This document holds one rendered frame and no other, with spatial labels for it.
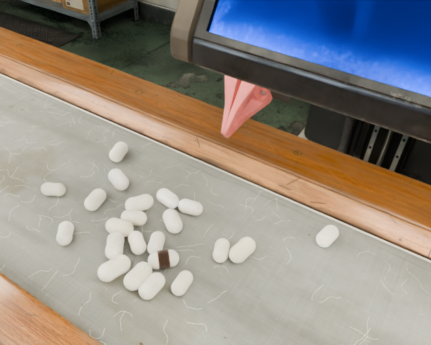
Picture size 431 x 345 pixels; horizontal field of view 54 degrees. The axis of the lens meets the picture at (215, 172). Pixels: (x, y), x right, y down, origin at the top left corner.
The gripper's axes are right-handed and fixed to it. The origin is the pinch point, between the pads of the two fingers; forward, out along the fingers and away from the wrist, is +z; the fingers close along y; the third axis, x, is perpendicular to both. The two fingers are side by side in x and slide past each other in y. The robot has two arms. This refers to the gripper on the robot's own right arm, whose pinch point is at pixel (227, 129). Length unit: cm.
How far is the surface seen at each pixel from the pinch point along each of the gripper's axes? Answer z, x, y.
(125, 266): 19.2, -2.8, -2.7
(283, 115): -50, 153, -43
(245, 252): 12.1, 2.9, 7.5
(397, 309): 10.5, 6.8, 24.5
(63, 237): 19.7, -3.4, -11.4
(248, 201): 6.1, 10.2, 3.0
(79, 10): -70, 149, -195
